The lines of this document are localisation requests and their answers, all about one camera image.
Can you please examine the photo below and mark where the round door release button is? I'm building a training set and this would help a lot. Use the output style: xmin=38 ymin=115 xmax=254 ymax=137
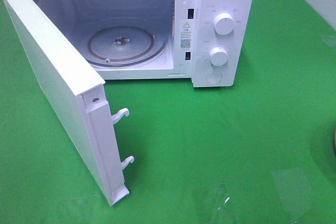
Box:
xmin=206 ymin=71 xmax=222 ymax=84

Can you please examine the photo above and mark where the white round knob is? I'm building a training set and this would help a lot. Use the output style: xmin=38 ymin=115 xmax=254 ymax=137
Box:
xmin=213 ymin=12 xmax=235 ymax=35
xmin=209 ymin=47 xmax=228 ymax=67

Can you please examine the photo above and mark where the white microwave door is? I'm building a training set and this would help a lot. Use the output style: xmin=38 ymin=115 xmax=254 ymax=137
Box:
xmin=4 ymin=0 xmax=134 ymax=205

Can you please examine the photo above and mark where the glass microwave turntable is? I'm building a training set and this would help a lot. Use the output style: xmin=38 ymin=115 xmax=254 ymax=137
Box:
xmin=82 ymin=17 xmax=172 ymax=68

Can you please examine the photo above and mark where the white microwave oven body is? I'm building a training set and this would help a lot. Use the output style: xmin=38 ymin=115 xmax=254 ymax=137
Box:
xmin=33 ymin=0 xmax=252 ymax=87

